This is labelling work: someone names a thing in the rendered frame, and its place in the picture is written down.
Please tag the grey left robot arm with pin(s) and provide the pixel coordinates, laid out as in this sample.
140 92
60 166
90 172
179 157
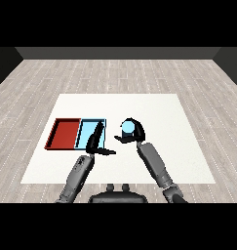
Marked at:
77 177

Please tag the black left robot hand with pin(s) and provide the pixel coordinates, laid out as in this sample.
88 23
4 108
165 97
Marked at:
95 142

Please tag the light blue shallow open box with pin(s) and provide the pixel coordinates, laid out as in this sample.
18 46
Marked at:
88 132

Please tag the red shallow open box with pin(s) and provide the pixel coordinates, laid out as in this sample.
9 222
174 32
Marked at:
63 134

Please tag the dark grey robot body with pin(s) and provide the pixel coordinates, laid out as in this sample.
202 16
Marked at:
118 196

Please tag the small blue can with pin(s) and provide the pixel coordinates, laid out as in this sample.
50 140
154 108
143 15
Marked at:
127 128

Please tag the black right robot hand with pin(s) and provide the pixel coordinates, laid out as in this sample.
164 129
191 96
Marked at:
138 132

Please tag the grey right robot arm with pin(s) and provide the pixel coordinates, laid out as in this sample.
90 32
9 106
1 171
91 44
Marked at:
155 166

